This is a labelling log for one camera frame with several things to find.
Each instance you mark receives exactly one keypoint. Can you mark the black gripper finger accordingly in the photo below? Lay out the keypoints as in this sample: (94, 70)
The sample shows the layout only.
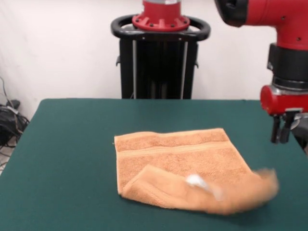
(286, 130)
(275, 130)

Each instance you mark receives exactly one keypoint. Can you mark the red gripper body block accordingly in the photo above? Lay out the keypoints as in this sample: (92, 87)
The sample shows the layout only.
(281, 102)

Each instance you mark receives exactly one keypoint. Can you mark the orange terry towel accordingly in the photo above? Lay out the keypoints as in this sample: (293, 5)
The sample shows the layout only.
(180, 158)

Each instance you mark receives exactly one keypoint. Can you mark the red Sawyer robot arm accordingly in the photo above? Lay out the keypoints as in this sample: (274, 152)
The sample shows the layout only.
(264, 12)

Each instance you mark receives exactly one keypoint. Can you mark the grey stand base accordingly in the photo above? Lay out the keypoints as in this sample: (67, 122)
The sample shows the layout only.
(296, 121)

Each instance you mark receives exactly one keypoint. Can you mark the dark green table cloth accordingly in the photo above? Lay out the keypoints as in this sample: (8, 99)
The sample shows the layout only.
(60, 144)

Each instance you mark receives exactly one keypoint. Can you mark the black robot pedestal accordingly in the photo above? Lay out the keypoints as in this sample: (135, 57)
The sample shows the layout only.
(156, 72)

